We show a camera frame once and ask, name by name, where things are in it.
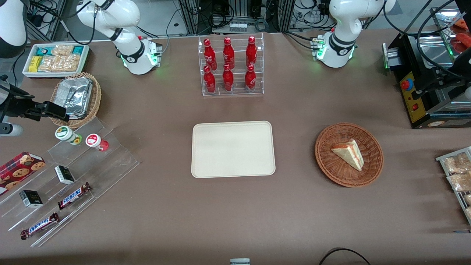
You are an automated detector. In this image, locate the red plaid cookie box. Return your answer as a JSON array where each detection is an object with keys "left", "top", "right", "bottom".
[{"left": 0, "top": 152, "right": 46, "bottom": 195}]

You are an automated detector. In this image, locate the small black box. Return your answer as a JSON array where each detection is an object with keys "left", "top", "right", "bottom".
[
  {"left": 54, "top": 165, "right": 75, "bottom": 185},
  {"left": 19, "top": 190, "right": 43, "bottom": 208}
]

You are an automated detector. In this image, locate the black machine with red button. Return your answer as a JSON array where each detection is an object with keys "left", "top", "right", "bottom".
[{"left": 382, "top": 7, "right": 471, "bottom": 129}]

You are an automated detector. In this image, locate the silver foil tray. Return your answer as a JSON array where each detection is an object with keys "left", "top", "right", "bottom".
[{"left": 50, "top": 77, "right": 93, "bottom": 120}]

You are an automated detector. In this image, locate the red cola bottle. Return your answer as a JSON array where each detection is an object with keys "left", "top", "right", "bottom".
[
  {"left": 245, "top": 64, "right": 256, "bottom": 92},
  {"left": 203, "top": 38, "right": 217, "bottom": 71},
  {"left": 203, "top": 66, "right": 216, "bottom": 93},
  {"left": 223, "top": 37, "right": 235, "bottom": 70},
  {"left": 222, "top": 64, "right": 234, "bottom": 92},
  {"left": 245, "top": 36, "right": 258, "bottom": 67}
]

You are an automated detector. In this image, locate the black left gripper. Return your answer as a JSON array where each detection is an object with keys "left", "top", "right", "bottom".
[{"left": 411, "top": 47, "right": 471, "bottom": 101}]

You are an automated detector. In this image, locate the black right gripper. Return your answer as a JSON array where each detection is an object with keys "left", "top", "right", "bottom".
[{"left": 0, "top": 85, "right": 70, "bottom": 137}]

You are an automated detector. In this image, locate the grey wire rack tray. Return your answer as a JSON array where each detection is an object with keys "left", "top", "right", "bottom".
[{"left": 436, "top": 146, "right": 471, "bottom": 226}]

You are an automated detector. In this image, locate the red food item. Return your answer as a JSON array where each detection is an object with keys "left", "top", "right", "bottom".
[{"left": 452, "top": 33, "right": 471, "bottom": 54}]

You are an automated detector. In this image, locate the black cable loop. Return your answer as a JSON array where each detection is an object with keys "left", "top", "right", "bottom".
[{"left": 318, "top": 248, "right": 372, "bottom": 265}]

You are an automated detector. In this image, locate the beige plastic tray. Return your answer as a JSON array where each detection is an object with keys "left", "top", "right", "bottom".
[{"left": 191, "top": 121, "right": 276, "bottom": 179}]

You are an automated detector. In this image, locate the light tan wicker basket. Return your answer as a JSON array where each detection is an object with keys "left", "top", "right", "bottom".
[{"left": 49, "top": 72, "right": 102, "bottom": 129}]

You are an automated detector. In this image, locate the clear acrylic stepped display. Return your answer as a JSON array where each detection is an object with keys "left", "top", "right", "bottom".
[{"left": 0, "top": 117, "right": 140, "bottom": 248}]

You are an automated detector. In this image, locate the Snickers chocolate bar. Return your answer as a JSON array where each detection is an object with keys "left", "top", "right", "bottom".
[
  {"left": 57, "top": 182, "right": 92, "bottom": 210},
  {"left": 20, "top": 212, "right": 60, "bottom": 240}
]

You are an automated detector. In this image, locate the brown round wicker basket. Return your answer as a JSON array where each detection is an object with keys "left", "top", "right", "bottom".
[{"left": 315, "top": 123, "right": 384, "bottom": 188}]

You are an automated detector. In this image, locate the wrapped sandwich wedge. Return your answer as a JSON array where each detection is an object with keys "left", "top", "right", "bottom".
[{"left": 331, "top": 139, "right": 365, "bottom": 172}]

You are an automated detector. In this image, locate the white snack bin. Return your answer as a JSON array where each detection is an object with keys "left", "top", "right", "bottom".
[{"left": 22, "top": 43, "right": 91, "bottom": 79}]

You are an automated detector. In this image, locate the clear bag of crackers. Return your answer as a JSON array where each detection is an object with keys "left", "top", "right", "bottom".
[{"left": 38, "top": 45, "right": 81, "bottom": 73}]

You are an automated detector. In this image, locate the green-lidded yogurt cup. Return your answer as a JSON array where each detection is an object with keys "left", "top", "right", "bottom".
[{"left": 55, "top": 126, "right": 83, "bottom": 146}]

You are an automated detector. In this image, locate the clear bag of snacks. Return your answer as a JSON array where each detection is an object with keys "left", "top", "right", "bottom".
[
  {"left": 443, "top": 153, "right": 471, "bottom": 173},
  {"left": 447, "top": 172, "right": 471, "bottom": 192}
]

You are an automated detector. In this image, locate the clear acrylic bottle rack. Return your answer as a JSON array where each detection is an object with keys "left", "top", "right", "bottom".
[{"left": 198, "top": 32, "right": 265, "bottom": 97}]

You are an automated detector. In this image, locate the red-lidded yogurt cup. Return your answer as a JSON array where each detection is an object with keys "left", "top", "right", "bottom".
[{"left": 85, "top": 134, "right": 110, "bottom": 152}]

